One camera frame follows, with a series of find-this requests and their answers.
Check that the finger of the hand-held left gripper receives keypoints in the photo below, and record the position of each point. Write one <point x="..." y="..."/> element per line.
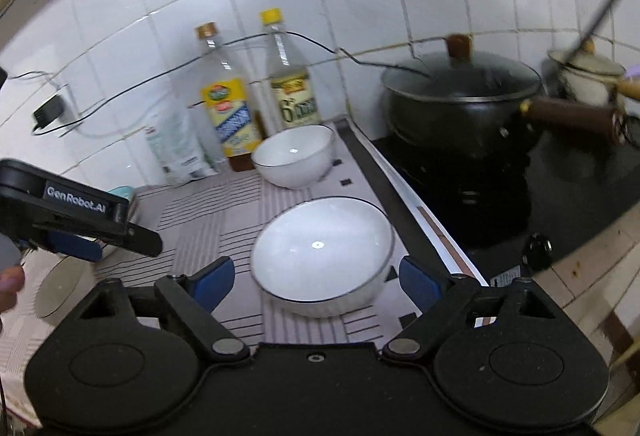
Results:
<point x="135" y="241"/>
<point x="75" y="247"/>

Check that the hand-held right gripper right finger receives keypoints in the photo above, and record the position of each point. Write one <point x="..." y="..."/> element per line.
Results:
<point x="417" y="283"/>

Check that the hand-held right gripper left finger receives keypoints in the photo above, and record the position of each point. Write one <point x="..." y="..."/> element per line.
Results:
<point x="216" y="282"/>

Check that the white plate with sun print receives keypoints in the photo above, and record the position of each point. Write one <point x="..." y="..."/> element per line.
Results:
<point x="65" y="288"/>

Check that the blue egg print plate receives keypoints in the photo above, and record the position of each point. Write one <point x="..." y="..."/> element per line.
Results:
<point x="122" y="193"/>

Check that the white bowl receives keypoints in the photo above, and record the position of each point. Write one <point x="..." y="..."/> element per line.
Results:
<point x="292" y="156"/>
<point x="320" y="241"/>

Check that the person's left hand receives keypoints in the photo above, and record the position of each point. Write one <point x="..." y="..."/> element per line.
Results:
<point x="10" y="283"/>

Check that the striped tablecloth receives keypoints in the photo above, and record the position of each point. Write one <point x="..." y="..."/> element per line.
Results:
<point x="225" y="216"/>

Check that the black charger adapter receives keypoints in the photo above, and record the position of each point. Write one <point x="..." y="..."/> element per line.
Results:
<point x="49" y="111"/>

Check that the white powder bag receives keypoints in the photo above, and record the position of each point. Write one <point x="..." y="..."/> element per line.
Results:
<point x="180" y="151"/>

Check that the yellow label oil bottle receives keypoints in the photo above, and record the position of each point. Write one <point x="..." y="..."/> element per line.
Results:
<point x="227" y="116"/>

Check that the black stove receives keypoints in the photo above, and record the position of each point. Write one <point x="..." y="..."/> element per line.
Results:
<point x="550" y="196"/>

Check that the black cooking pot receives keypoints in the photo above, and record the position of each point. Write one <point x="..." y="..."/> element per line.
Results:
<point x="450" y="121"/>

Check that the clear vinegar bottle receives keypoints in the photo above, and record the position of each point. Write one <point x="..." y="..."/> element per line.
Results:
<point x="295" y="101"/>

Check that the glass pot lid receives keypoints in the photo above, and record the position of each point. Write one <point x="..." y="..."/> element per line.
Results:
<point x="450" y="76"/>

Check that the cream enamel pot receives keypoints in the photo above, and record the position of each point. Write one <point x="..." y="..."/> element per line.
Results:
<point x="585" y="71"/>

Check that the thin metal rod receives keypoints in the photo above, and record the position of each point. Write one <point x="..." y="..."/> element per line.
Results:
<point x="600" y="11"/>

